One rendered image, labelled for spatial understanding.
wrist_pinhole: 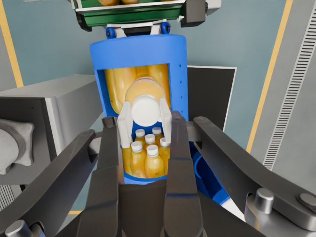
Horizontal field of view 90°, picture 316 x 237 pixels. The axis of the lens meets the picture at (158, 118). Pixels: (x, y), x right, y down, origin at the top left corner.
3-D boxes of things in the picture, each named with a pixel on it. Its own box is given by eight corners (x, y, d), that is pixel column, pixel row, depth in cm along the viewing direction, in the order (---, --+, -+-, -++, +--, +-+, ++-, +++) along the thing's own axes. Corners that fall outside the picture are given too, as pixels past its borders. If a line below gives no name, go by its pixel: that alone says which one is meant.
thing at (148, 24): (126, 38, 62) (122, 33, 50) (125, 31, 61) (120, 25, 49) (151, 35, 62) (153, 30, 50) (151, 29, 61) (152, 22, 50)
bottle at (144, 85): (159, 102, 41) (169, 131, 24) (131, 102, 41) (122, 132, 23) (159, 74, 39) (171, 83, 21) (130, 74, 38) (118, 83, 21)
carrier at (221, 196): (201, 121, 163) (177, 133, 165) (259, 184, 81) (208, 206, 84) (211, 142, 173) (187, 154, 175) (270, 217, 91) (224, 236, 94)
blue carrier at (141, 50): (133, 214, 91) (133, 278, 64) (99, 49, 60) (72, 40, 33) (181, 205, 94) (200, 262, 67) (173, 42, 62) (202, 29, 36)
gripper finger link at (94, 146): (118, 152, 14) (83, 156, 13) (124, 128, 18) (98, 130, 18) (115, 136, 13) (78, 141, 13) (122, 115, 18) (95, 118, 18)
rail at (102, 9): (79, 13, 56) (75, 11, 53) (78, 11, 56) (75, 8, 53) (190, 4, 57) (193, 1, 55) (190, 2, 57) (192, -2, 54)
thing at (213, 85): (169, 185, 208) (170, 193, 194) (178, 64, 156) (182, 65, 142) (207, 184, 212) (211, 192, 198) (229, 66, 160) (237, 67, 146)
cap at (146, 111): (159, 121, 23) (160, 126, 21) (132, 122, 23) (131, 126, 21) (159, 95, 22) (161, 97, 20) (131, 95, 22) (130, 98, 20)
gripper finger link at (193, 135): (174, 129, 13) (209, 126, 13) (167, 110, 18) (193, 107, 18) (175, 145, 14) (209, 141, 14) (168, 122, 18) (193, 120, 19)
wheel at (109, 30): (111, 39, 56) (116, 39, 57) (109, 25, 55) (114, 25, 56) (106, 41, 59) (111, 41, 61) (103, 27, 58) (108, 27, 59)
